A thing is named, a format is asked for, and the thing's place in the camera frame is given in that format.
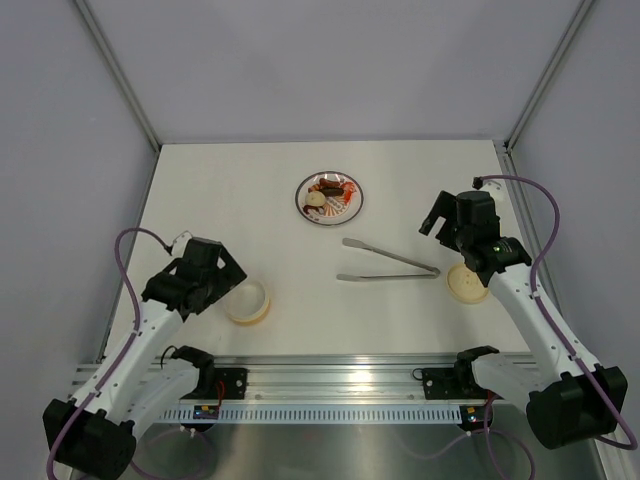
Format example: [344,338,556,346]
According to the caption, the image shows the brown sausage piece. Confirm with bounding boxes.
[319,185,344,197]

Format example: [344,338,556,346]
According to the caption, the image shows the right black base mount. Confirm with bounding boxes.
[411,367,469,400]

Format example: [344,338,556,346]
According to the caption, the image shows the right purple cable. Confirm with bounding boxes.
[472,174,640,449]

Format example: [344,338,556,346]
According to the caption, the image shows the red shrimp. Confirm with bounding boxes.
[340,182,357,206]

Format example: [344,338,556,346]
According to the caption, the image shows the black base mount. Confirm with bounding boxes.
[194,367,249,400]
[411,367,469,400]

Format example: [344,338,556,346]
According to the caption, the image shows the white slotted cable duct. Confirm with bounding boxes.
[158,404,462,425]

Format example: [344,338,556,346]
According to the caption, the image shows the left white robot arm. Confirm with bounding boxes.
[43,237,247,479]

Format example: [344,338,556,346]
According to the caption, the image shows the round beige lunch box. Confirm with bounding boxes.
[222,279,271,326]

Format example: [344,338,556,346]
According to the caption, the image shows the round beige box lid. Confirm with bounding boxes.
[446,263,489,304]

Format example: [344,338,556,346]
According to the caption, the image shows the metal food tongs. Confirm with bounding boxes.
[335,237,442,283]

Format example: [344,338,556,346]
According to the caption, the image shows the right aluminium frame post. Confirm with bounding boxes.
[504,0,598,155]

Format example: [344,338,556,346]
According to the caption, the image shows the aluminium front rail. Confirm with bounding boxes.
[64,352,609,406]

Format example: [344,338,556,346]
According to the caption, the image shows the right aluminium side rail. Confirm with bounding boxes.
[492,139,571,351]

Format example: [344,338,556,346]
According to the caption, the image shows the aluminium frame post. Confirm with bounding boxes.
[71,0,162,157]
[504,0,598,155]

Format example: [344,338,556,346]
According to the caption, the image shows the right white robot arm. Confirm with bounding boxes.
[419,190,628,449]

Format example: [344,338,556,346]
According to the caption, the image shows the left aluminium frame post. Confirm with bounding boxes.
[71,0,162,157]

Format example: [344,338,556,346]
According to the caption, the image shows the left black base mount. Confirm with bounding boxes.
[194,367,249,400]

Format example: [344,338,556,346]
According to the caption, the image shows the patterned round plate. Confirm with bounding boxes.
[294,171,365,227]

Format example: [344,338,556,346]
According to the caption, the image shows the white steamed bun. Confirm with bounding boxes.
[305,191,326,207]

